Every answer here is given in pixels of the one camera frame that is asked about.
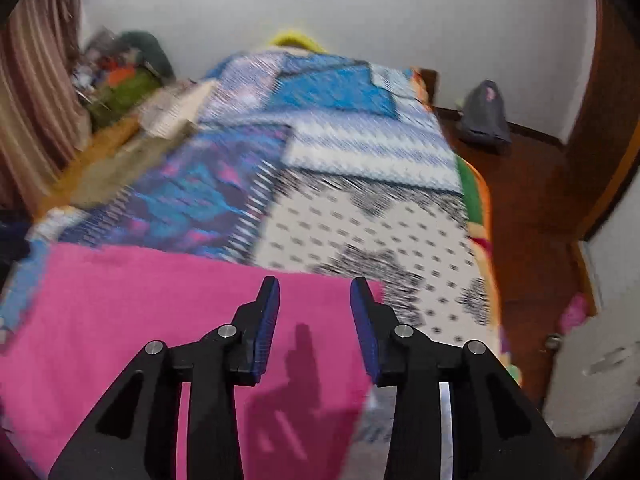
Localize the yellow pillow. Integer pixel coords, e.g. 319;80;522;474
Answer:
267;30;328;55

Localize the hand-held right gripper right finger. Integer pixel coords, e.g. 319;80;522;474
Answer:
350;277;585;480

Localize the pink towel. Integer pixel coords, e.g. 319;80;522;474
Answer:
0;243;387;480

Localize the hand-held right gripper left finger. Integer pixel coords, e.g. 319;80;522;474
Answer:
48;276;281;480

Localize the white door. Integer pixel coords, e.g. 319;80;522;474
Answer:
542;200;640;441

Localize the patchwork printed blanket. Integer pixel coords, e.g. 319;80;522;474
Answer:
0;48;501;451

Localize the colourful bed sheet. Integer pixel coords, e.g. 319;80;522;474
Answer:
455;152;523;386

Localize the pile of clutter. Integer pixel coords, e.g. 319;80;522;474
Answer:
70;27;176;133

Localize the striped pink curtain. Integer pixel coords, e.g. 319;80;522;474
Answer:
0;0;93;208

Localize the pink toy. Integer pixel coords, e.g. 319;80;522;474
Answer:
559;294;591;333

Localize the grey bag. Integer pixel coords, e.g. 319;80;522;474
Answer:
457;79;513;155

